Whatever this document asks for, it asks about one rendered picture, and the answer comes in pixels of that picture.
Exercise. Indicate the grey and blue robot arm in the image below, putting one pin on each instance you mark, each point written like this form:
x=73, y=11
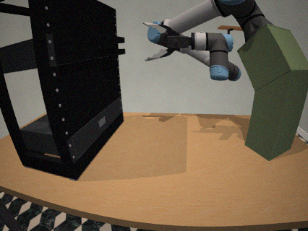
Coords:
x=212, y=49

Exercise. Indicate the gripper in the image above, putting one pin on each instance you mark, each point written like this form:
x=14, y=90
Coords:
x=165, y=29

